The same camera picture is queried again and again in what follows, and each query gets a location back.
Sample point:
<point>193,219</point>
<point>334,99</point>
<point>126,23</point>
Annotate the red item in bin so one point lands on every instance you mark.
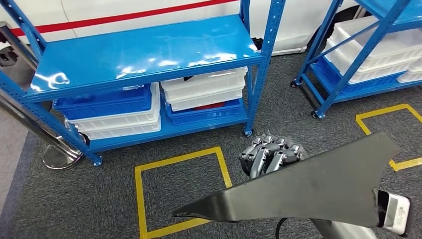
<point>211,106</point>

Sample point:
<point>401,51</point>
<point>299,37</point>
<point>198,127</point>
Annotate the blue plastic bin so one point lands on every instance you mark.
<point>204,117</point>
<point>105,104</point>

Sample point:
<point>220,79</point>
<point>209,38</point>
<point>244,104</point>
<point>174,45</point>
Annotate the white car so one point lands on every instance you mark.
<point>148,5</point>

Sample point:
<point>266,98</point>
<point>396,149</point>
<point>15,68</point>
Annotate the black plastic plate frame part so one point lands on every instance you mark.
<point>313,188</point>

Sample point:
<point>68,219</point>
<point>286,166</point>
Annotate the red barrier belt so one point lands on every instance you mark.
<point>115,17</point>

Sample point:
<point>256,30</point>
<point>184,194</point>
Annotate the blue steel shelf rack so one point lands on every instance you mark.
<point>413,14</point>
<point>141,52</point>

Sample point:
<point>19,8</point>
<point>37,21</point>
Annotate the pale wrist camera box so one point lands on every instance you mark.
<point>397,211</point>

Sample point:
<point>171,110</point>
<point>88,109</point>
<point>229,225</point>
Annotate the white plastic bin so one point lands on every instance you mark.
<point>122,134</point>
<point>204,100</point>
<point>412,74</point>
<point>395,43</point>
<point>204,82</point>
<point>379,74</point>
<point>115,124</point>

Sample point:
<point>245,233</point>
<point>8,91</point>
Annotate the black ribbed block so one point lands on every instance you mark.
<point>257,43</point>

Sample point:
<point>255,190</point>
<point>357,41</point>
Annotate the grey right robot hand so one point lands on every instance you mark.
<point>273,155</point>

